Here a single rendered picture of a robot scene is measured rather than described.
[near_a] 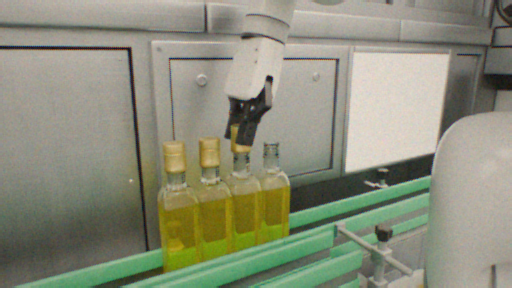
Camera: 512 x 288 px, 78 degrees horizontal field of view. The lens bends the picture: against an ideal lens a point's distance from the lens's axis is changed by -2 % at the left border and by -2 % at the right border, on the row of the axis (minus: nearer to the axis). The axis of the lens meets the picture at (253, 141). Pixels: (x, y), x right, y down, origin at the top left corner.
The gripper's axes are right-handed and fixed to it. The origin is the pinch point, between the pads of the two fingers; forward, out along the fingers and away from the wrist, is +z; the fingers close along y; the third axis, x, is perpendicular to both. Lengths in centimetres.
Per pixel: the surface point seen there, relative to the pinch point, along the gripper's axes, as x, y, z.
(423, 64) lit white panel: 60, -12, -28
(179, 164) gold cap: -9.6, 1.5, 6.7
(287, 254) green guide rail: 11.8, 6.3, 19.3
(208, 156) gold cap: -5.2, 1.4, 4.8
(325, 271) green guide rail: 13.9, 13.7, 18.3
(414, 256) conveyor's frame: 52, 6, 21
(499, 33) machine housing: 94, -12, -49
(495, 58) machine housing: 96, -11, -41
